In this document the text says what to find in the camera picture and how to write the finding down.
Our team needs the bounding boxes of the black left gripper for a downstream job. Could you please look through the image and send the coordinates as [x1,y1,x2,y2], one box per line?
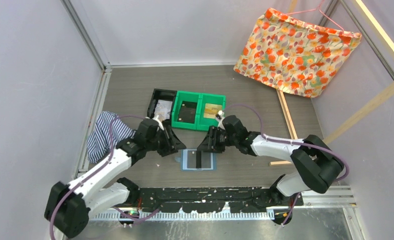
[146,125,186,157]

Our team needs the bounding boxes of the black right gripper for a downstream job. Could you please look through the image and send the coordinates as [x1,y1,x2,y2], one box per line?
[197,125,238,154]

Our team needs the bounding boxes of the blue card holder wallet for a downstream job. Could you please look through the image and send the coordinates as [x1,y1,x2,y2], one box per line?
[175,149,217,172]

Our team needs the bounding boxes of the white cards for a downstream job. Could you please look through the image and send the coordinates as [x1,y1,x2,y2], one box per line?
[154,99,173,120]

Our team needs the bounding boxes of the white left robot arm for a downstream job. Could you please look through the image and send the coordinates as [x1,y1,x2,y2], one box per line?
[44,118,186,239]

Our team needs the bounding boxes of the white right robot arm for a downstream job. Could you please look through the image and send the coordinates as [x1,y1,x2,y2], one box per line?
[197,115,348,205]

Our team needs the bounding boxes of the green bin with gold card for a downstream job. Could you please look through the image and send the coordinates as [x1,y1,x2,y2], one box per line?
[196,93,227,131]

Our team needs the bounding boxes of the gold credit card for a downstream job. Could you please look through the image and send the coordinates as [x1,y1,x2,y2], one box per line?
[203,103,223,119]

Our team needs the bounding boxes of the green bin with black card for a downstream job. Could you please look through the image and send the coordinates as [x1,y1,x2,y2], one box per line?
[171,91,201,130]

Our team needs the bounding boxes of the black plastic bin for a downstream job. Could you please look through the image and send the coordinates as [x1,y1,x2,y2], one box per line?
[147,88,177,120]

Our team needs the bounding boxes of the blue striped cloth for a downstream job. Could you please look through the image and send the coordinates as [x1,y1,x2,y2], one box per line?
[86,111,135,164]

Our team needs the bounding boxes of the floral orange fabric bag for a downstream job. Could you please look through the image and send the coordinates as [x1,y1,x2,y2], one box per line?
[233,8,362,98]

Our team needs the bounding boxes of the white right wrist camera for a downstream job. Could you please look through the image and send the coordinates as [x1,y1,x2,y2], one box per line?
[215,110,225,123]

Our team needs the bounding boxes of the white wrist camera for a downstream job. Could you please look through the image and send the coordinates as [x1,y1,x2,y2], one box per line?
[215,110,225,123]
[152,114,165,131]

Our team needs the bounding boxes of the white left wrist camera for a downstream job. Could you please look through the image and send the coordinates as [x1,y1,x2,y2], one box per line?
[152,114,165,131]

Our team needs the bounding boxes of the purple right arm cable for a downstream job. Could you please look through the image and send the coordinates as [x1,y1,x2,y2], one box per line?
[218,103,350,183]

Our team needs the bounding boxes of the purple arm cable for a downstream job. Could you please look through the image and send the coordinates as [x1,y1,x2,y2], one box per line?
[48,114,148,240]
[218,103,350,183]

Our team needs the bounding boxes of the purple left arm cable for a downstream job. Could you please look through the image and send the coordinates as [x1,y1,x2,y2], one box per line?
[48,114,148,240]

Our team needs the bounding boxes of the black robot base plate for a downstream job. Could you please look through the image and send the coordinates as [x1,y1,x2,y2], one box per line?
[106,187,305,215]

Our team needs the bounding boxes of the pink wire hanger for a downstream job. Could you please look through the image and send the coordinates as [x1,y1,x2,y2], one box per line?
[285,0,346,32]

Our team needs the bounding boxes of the wooden frame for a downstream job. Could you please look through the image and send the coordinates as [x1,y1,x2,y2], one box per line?
[269,0,394,167]

